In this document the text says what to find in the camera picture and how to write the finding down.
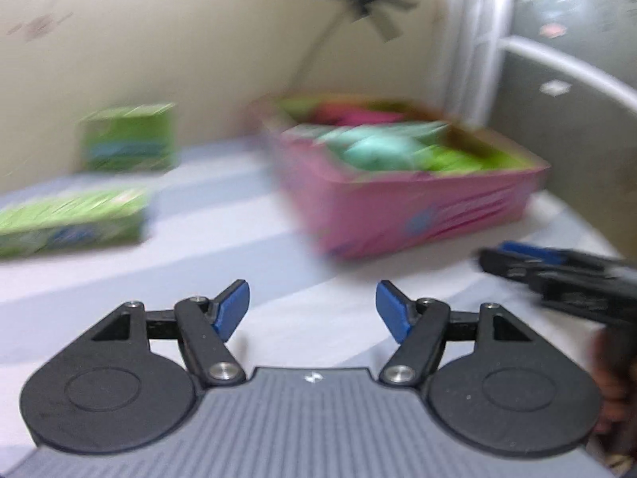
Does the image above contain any dark green packet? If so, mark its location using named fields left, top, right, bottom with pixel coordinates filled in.
left=283, top=121, right=449, bottom=146

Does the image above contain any lime green packet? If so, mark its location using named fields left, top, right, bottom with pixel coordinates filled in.
left=422, top=143, right=529, bottom=173

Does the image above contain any green tissue box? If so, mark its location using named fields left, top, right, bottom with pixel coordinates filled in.
left=0, top=186, right=151, bottom=260
left=78, top=103, right=178, bottom=173

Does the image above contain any white curtain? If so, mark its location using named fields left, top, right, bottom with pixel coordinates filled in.
left=437, top=0, right=519, bottom=127

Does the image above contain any ceiling fan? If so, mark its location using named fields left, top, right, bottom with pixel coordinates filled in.
left=291, top=0, right=420, bottom=91

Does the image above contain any pink cardboard box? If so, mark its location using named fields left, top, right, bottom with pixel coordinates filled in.
left=251, top=91, right=551, bottom=261

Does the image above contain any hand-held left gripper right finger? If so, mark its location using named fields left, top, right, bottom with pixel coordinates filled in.
left=377, top=280, right=531, bottom=385

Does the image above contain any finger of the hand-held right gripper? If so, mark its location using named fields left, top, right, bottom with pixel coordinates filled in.
left=500, top=241, right=625, bottom=272
left=479, top=249, right=548, bottom=284

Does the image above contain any magenta tissue pack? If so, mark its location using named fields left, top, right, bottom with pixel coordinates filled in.
left=307, top=101, right=405, bottom=126

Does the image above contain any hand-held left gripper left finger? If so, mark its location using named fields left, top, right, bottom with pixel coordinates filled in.
left=94, top=280, right=250, bottom=386

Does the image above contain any person's right hand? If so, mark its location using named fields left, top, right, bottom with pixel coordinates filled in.
left=590, top=331, right=637, bottom=464

